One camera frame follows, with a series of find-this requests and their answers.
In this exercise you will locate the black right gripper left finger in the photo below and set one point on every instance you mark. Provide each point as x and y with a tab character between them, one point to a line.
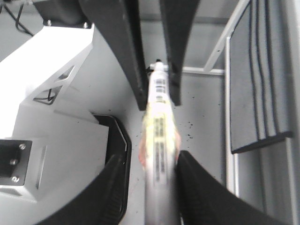
102	202

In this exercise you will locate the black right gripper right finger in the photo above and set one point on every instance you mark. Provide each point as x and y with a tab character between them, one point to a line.
205	201

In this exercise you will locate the white whiteboard marker pen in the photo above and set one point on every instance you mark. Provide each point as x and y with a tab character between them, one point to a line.
161	204

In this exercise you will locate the red magnet taped to marker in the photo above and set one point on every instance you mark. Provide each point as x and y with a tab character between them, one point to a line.
142	144

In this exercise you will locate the white robot base body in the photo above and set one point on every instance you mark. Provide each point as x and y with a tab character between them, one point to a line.
51	89

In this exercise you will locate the grey fabric pocket organizer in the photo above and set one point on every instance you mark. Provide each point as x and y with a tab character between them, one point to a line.
259	71

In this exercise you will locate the grey metal board stand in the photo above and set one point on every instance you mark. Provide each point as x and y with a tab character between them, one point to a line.
223	46

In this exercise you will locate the black bracket with screws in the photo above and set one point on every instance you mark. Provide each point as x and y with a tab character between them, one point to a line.
14	160

